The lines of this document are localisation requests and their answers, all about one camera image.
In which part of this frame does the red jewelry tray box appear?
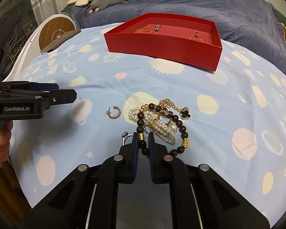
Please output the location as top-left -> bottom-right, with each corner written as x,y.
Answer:
104,13 -> 223,71

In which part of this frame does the gold wrist watch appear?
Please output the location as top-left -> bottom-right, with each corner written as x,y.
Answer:
154,24 -> 162,31

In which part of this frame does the white pearl bracelet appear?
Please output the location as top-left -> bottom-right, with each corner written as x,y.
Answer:
128,106 -> 178,145

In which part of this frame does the person's left hand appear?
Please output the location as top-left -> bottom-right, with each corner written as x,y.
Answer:
0,120 -> 13,162

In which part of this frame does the blue blanket covered sofa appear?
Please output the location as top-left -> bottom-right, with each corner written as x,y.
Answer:
72,0 -> 286,75

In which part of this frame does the gold hoop earring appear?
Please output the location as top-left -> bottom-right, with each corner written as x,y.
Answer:
106,105 -> 121,119

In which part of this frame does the gold clover pendant necklace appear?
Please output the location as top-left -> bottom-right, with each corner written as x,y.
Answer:
157,98 -> 192,121

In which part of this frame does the silver gemstone ring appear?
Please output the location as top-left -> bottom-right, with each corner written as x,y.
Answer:
120,131 -> 135,146

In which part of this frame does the gold bangle bracelet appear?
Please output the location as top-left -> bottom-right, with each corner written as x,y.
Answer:
133,28 -> 154,35

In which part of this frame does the blue planet print cloth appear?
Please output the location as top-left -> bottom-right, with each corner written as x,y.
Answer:
10,25 -> 286,225

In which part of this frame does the grey plush toy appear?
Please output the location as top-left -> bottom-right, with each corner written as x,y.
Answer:
88,0 -> 128,14

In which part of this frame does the dark wooden bead bracelet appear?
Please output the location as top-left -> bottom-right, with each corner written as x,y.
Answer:
136,102 -> 191,157

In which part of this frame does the white round wooden device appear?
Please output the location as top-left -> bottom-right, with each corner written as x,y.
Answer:
4,14 -> 77,81

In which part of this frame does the gold chain bracelet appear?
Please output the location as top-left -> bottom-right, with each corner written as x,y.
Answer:
188,36 -> 205,44

